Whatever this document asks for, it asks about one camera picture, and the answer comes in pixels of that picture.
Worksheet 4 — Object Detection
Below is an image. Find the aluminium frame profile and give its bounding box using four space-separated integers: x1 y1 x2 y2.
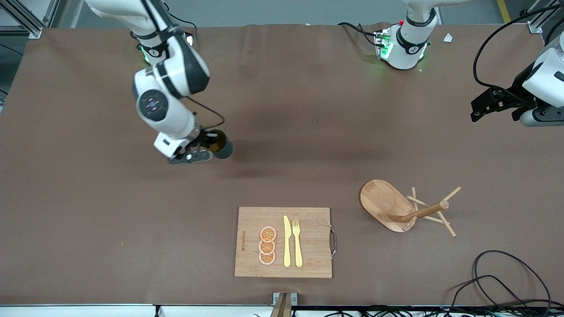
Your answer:
527 0 564 34
0 0 60 39

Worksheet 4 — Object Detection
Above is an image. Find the dark teal mug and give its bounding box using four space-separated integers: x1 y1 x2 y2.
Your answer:
211 129 234 159

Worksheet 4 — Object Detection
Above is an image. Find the black looped table cable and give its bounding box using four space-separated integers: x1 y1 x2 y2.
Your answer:
473 250 552 309
449 275 529 309

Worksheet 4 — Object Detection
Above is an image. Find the metal table edge bracket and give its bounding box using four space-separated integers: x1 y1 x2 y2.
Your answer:
273 292 297 317

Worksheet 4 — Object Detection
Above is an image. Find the yellow plastic knife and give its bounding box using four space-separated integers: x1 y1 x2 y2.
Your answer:
283 215 292 268

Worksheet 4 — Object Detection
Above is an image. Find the black right base cable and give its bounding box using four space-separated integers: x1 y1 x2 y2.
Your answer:
159 15 198 42

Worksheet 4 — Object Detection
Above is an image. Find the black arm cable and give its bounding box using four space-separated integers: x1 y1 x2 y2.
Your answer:
185 96 226 132
473 4 564 91

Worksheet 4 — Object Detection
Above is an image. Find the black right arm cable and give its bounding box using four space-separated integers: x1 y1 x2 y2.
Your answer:
185 96 226 132

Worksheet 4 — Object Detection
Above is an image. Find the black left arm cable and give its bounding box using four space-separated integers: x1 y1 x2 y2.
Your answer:
473 4 564 91

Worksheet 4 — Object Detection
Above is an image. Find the wooden mug rack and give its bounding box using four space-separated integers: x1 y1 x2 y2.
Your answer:
360 179 462 238

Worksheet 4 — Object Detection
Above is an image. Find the bamboo cutting board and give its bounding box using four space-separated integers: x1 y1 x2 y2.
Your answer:
234 207 333 279

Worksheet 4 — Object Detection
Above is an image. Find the yellow plastic fork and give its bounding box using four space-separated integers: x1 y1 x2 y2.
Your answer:
293 219 304 268

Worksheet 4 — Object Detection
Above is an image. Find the brown table cover sheet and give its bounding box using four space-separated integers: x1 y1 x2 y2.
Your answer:
0 23 564 306

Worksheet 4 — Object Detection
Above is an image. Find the black base cable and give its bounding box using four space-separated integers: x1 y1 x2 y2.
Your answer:
159 15 198 42
337 22 380 48

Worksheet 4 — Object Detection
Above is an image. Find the black left base cable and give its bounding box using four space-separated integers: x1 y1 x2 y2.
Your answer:
337 22 380 48

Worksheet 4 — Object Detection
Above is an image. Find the brown wooden post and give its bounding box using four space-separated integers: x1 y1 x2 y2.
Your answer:
270 293 291 317

